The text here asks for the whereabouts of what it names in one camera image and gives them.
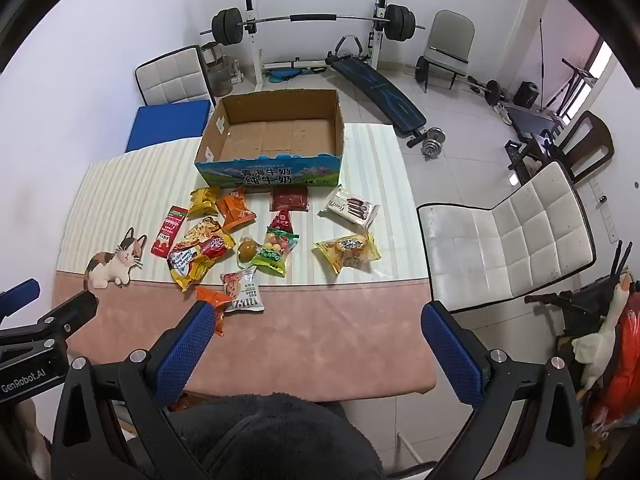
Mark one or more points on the grey chair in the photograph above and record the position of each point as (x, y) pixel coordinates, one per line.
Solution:
(452, 35)

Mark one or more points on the green candy packet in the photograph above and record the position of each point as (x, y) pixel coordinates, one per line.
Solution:
(272, 258)

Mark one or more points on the yellow silver snack packet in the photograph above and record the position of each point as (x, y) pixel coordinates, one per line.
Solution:
(187, 265)

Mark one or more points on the black speaker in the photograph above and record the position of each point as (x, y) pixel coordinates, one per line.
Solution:
(528, 94)

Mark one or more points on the person's dark fleece clothing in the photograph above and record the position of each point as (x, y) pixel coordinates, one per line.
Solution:
(280, 435)

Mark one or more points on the blue cushion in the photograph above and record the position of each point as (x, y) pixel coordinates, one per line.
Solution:
(165, 122)

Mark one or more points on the person's left forearm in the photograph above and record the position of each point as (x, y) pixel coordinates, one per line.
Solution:
(30, 435)

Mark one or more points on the long barbell with black plates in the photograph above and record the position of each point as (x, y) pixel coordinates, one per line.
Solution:
(310, 17)

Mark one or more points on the black metal stand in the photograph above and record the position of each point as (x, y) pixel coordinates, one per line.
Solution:
(575, 80)

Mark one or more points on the white padded chair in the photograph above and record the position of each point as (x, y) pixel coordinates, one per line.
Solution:
(170, 75)
(525, 220)

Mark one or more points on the long red sachet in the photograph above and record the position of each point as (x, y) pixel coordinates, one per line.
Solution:
(169, 232)

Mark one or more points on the small orange snack packet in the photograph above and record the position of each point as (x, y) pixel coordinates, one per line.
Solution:
(212, 300)

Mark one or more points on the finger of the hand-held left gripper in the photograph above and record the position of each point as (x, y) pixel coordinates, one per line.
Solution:
(20, 296)
(70, 312)

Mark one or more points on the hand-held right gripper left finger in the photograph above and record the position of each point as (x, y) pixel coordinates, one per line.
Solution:
(186, 355)

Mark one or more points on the white goose plush toy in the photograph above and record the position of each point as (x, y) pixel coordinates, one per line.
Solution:
(597, 342)

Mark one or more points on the short black barbell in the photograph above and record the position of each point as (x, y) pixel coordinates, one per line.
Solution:
(492, 91)

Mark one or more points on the striped pink tablecloth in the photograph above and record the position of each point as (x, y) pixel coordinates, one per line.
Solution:
(325, 340)

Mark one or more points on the yellow bread packet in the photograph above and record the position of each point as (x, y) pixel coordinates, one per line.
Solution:
(347, 250)

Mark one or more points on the orange bag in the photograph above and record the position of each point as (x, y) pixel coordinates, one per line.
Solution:
(622, 375)

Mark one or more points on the black weight plate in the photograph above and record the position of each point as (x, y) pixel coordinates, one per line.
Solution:
(421, 69)

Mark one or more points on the black folding frame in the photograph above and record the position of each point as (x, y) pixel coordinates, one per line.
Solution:
(575, 310)

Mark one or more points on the white snack packet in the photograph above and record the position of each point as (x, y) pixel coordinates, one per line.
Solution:
(243, 292)

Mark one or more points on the red triangular snack packet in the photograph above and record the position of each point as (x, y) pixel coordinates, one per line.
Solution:
(281, 220)

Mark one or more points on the orange printed snack packet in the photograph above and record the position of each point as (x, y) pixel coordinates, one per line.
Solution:
(207, 232)

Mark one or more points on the white weight rack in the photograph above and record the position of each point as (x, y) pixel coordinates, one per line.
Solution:
(250, 55)

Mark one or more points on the white shoe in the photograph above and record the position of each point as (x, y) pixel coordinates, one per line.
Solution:
(502, 112)

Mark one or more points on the black sit-up bench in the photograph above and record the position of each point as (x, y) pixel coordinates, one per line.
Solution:
(380, 92)

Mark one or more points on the printed cardboard box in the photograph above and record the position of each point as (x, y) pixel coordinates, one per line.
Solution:
(280, 175)

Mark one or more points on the silver dumbbell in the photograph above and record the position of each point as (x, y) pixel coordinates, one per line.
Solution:
(434, 135)
(431, 150)

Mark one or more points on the braised egg packet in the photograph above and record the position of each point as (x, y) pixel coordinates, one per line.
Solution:
(247, 251)

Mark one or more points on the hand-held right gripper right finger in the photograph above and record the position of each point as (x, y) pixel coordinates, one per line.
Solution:
(450, 355)

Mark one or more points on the dark red snack packet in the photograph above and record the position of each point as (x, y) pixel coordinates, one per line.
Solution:
(289, 199)

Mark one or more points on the white cookie packet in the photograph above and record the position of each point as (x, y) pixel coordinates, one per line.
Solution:
(350, 206)

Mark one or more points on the brown wooden chair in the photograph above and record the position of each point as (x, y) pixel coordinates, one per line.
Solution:
(592, 140)

